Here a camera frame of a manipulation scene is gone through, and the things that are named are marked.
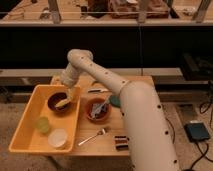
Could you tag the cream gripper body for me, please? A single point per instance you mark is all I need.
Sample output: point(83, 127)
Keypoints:
point(70, 94)

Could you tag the yellow banana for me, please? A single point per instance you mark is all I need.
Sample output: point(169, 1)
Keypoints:
point(63, 102)

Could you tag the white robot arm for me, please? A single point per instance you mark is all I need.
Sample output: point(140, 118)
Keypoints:
point(150, 145)

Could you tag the dark brown bowl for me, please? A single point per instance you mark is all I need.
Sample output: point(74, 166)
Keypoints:
point(54, 99)

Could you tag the grey crumpled cloth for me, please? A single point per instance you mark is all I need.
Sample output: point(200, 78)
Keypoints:
point(97, 109)

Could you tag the orange terracotta bowl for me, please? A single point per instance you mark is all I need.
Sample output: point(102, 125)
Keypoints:
point(103, 116)

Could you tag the green plastic cup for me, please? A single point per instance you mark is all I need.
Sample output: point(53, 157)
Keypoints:
point(42, 125)

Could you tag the teal sponge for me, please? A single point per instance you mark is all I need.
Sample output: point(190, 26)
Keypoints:
point(114, 101)

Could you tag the white plastic cup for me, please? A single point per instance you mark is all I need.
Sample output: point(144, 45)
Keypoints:
point(57, 138)

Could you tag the wooden table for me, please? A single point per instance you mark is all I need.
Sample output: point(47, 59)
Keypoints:
point(102, 145)

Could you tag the silver fork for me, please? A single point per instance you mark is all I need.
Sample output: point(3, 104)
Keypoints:
point(100, 132)

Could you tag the yellow plastic bin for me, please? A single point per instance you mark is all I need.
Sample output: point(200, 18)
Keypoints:
point(27, 139)

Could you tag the black box on floor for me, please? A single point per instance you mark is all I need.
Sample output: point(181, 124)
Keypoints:
point(196, 132)

